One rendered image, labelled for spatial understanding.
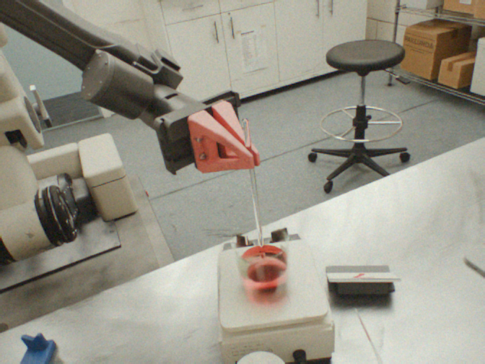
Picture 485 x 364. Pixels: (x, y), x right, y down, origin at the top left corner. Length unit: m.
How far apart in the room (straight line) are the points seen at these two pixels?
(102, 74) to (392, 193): 0.53
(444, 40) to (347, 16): 0.80
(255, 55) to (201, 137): 2.62
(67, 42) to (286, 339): 0.42
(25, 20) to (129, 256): 0.90
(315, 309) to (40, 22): 0.44
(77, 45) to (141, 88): 0.10
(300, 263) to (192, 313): 0.18
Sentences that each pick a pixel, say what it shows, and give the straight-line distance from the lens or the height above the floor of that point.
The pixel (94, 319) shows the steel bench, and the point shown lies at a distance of 0.62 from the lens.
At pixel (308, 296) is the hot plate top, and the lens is 0.46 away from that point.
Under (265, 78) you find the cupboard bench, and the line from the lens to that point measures 3.09.
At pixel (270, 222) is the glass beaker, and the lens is 0.43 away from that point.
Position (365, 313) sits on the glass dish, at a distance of 0.54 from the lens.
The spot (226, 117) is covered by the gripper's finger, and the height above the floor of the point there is 1.03.
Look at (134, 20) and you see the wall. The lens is 3.28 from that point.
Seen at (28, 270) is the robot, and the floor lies 0.38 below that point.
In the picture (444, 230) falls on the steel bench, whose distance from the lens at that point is 0.69.
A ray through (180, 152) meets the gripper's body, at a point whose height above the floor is 0.99.
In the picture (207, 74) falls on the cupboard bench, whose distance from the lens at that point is 2.88.
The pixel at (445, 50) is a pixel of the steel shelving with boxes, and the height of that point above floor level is 0.31.
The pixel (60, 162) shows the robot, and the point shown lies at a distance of 1.57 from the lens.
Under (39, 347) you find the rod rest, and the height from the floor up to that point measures 0.76.
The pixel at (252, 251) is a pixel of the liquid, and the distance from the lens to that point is 0.45.
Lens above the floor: 1.19
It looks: 34 degrees down
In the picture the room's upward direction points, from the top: 9 degrees counter-clockwise
